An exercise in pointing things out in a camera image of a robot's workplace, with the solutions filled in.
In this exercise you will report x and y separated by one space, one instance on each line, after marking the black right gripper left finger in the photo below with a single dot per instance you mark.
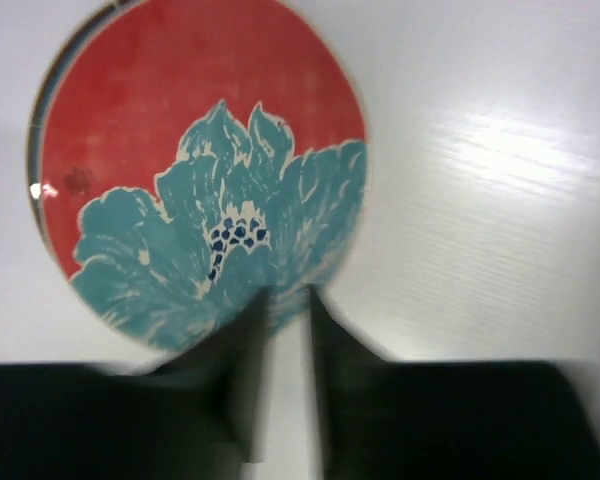
192 417

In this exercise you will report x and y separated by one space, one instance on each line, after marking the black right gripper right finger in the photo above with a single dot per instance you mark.
382 419

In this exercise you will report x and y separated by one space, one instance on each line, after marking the red plate with teal flower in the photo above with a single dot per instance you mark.
257 153

